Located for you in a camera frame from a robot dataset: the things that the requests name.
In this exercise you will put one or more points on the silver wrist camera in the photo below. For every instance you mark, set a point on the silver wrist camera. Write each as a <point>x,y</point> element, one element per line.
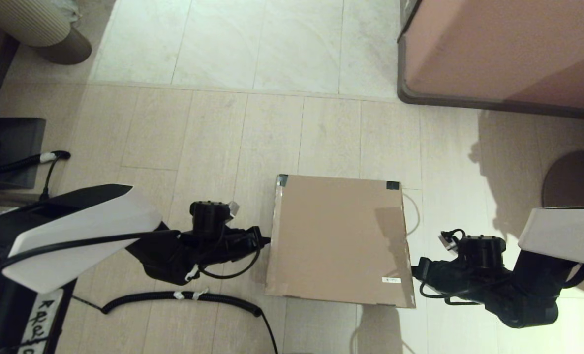
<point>445,240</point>
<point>232,207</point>

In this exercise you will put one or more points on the ribbed beige round bin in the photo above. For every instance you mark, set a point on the ribbed beige round bin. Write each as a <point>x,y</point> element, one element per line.
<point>21,19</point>

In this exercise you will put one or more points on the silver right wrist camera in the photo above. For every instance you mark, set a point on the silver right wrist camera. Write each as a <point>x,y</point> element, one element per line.
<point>445,240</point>

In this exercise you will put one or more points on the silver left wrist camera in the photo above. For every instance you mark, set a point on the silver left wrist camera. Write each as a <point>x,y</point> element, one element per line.
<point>232,207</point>

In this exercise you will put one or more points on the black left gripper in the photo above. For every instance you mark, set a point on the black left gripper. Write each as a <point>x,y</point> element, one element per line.
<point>208,216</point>

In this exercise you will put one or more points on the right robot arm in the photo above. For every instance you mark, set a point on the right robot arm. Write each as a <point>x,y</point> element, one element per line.
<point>562,236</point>

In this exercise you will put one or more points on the brown cardboard shoe box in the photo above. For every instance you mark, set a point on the brown cardboard shoe box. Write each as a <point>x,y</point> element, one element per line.
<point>336,241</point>

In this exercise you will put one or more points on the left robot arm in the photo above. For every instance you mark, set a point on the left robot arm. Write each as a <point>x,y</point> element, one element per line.
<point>85,226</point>

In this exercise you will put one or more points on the round brown furniture base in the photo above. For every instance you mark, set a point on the round brown furniture base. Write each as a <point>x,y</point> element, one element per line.
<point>572,177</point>

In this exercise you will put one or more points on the pink brown cabinet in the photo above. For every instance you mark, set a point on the pink brown cabinet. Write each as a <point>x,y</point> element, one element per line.
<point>508,49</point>

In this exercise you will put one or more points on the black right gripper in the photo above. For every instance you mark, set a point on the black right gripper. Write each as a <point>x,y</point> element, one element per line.
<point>478,250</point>

